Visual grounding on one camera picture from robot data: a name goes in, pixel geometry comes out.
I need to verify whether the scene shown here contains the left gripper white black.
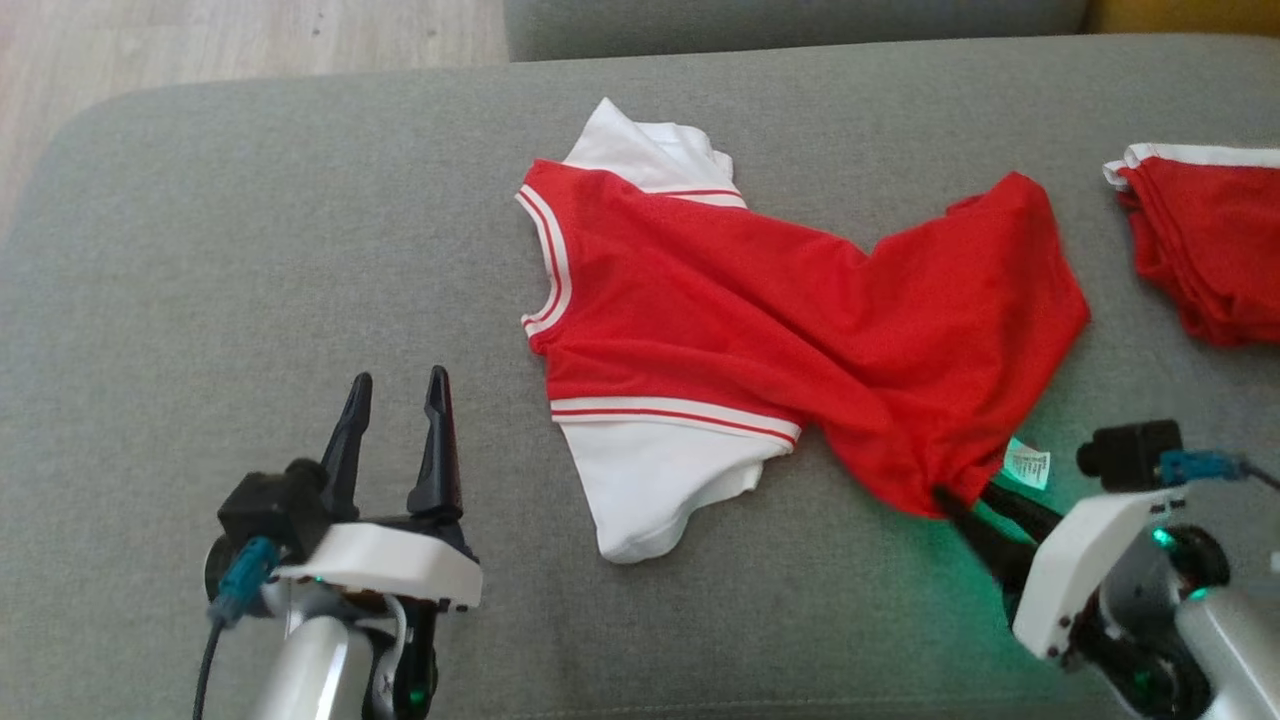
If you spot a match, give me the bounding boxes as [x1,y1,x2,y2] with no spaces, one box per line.
[278,365,484,611]

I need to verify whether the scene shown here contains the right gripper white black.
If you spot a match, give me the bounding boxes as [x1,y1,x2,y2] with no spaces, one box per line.
[932,482,1187,662]

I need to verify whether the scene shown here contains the red shorts white waistband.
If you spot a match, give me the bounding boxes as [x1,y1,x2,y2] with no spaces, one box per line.
[1102,142,1280,349]

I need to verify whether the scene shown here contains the red jersey white sleeves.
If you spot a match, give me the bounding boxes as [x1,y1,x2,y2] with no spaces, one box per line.
[515,97,1092,565]

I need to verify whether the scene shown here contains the large grey sofa cushion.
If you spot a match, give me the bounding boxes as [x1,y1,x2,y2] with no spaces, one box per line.
[0,35,1280,720]

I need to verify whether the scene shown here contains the grey sofa seat cushion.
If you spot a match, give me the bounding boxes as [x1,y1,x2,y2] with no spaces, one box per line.
[503,0,1093,64]

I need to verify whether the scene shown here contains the yellow sofa backrest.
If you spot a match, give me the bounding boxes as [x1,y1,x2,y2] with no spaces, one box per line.
[1085,0,1280,40]

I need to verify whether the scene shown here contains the left camera cable teal plug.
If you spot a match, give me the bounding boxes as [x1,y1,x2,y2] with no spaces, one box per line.
[193,536,283,720]

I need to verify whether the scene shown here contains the camera cable teal plug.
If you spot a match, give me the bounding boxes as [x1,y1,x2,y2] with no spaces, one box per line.
[1160,449,1280,494]
[193,536,283,720]

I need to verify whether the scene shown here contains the right camera cable teal plug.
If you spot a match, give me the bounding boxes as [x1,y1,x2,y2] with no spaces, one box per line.
[1160,449,1280,494]

